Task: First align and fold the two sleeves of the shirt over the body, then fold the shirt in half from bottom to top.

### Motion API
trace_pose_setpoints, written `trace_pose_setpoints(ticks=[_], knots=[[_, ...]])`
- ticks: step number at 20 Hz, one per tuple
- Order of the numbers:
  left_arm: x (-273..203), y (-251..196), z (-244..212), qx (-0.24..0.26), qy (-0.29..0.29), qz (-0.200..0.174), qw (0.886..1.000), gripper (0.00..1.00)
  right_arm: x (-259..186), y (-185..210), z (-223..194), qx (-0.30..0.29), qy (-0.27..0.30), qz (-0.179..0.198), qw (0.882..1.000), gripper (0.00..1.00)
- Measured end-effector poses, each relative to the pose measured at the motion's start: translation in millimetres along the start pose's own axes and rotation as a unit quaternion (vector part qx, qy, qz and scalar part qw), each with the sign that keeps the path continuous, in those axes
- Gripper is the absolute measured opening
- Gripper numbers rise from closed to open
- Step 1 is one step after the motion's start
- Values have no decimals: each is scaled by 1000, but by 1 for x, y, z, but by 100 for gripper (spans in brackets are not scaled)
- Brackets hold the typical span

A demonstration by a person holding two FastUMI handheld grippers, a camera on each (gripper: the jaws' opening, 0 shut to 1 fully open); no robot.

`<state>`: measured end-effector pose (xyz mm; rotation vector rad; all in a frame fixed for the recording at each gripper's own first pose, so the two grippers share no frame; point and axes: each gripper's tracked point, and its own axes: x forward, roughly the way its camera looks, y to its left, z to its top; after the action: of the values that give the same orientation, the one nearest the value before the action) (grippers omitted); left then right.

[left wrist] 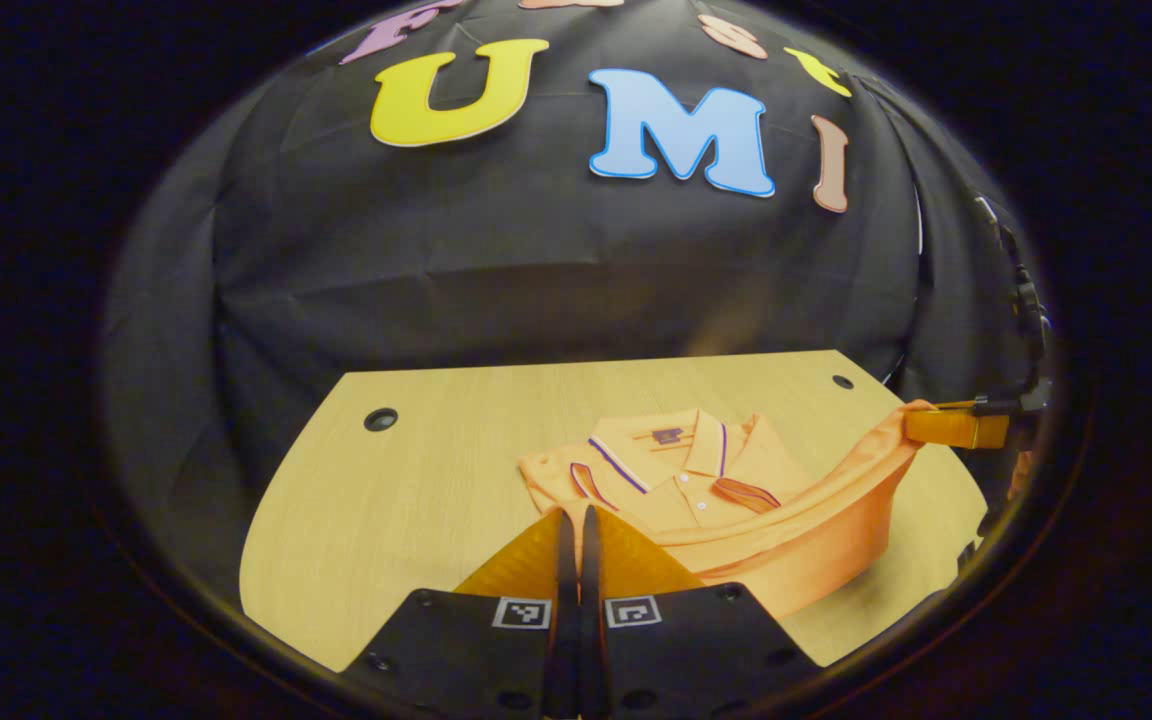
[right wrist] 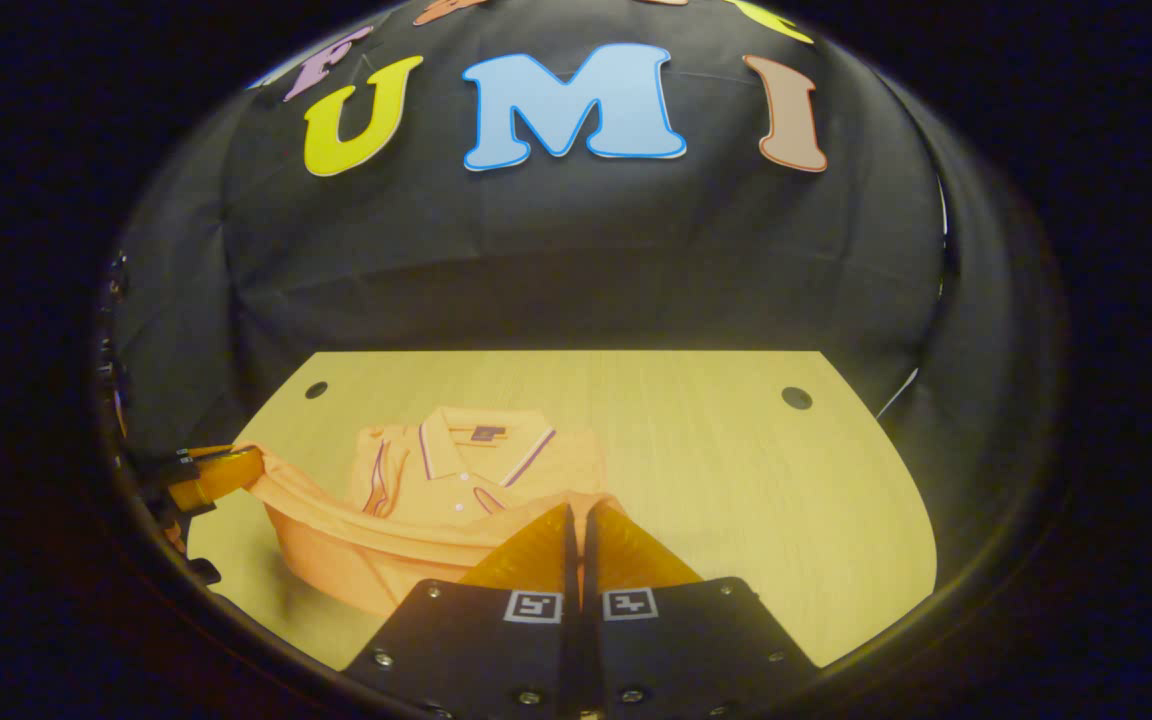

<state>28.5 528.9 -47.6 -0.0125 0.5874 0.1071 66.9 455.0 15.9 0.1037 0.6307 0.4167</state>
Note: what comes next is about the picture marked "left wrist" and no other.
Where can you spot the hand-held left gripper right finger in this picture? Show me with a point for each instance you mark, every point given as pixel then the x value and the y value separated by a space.
pixel 591 620

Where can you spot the black backdrop cloth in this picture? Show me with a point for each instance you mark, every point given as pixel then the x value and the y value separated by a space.
pixel 556 270

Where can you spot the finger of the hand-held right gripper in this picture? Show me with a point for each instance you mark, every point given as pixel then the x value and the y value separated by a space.
pixel 956 428

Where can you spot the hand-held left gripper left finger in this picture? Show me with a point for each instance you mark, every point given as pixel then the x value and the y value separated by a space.
pixel 564 620

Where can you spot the orange T-shirt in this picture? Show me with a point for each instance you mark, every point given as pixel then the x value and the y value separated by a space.
pixel 806 540

